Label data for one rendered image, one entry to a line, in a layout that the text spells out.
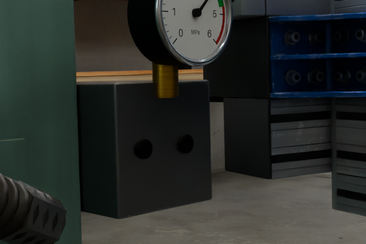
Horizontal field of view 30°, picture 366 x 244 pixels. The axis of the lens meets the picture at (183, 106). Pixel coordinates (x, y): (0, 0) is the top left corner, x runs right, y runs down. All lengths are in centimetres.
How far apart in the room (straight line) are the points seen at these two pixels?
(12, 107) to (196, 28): 12
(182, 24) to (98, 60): 319
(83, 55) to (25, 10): 312
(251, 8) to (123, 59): 297
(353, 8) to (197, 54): 40
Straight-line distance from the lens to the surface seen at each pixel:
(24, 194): 29
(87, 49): 354
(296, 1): 78
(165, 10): 39
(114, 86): 40
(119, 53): 367
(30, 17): 41
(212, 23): 41
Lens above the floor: 63
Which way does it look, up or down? 3 degrees down
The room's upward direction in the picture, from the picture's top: 1 degrees counter-clockwise
